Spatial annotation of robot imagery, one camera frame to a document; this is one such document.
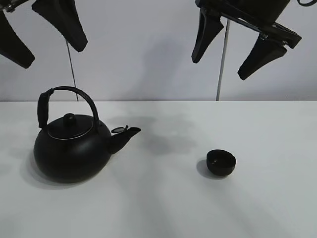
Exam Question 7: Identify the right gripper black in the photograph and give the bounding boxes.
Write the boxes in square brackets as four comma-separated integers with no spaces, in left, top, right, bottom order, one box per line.
[191,0,302,80]

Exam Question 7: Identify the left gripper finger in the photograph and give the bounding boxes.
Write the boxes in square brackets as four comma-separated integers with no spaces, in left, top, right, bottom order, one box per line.
[0,11,35,68]
[32,0,88,52]

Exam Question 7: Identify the black kettle teapot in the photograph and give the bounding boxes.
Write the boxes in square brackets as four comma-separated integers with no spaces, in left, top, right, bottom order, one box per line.
[33,86,141,183]

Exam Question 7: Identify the small black teacup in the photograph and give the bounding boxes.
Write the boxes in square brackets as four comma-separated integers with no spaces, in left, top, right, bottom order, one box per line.
[206,149,237,177]

